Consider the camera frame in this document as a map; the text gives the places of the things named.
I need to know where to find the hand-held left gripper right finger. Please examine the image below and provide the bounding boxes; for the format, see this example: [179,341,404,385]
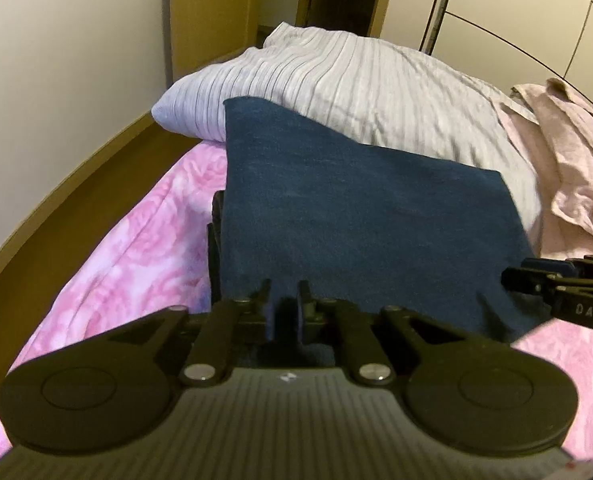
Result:
[297,280,465,387]

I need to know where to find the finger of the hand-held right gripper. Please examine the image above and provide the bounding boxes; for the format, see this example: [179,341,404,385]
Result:
[501,266,585,306]
[521,256,593,281]

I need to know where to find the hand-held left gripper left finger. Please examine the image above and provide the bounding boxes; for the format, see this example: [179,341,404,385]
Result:
[109,280,274,387]

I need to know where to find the blue denim jeans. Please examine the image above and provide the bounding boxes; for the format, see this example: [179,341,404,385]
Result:
[219,97,550,346]

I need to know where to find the stack of dark folded clothes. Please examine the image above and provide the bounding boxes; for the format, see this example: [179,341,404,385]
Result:
[206,190,227,306]

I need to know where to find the pale pink garment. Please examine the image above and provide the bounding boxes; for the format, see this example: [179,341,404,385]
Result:
[494,77,593,256]

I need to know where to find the pink floral blanket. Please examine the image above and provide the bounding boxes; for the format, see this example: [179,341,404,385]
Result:
[0,140,593,463]

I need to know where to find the cream wardrobe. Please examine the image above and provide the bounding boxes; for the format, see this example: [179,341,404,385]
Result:
[377,0,593,126]

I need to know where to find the wooden door frame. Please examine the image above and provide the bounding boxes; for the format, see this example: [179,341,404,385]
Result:
[169,0,397,83]

